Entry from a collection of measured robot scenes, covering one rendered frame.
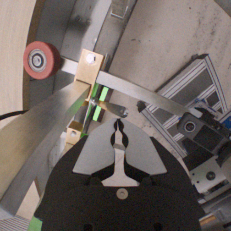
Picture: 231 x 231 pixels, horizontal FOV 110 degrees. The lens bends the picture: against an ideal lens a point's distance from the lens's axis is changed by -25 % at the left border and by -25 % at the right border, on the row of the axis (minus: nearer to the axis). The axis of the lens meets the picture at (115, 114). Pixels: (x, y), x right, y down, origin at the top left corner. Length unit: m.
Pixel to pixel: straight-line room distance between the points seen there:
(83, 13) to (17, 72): 0.36
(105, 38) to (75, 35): 0.16
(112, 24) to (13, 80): 0.35
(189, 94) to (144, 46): 0.63
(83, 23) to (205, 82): 1.12
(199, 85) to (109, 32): 1.00
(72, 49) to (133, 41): 0.73
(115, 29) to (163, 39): 0.85
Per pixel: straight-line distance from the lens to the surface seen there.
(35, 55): 0.28
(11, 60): 0.33
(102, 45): 0.43
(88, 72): 0.26
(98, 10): 0.55
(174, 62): 1.28
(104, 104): 0.20
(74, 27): 0.55
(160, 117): 1.14
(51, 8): 0.45
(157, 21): 1.25
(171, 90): 1.05
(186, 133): 0.25
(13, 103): 0.37
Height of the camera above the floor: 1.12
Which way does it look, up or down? 62 degrees down
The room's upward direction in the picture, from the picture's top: 180 degrees clockwise
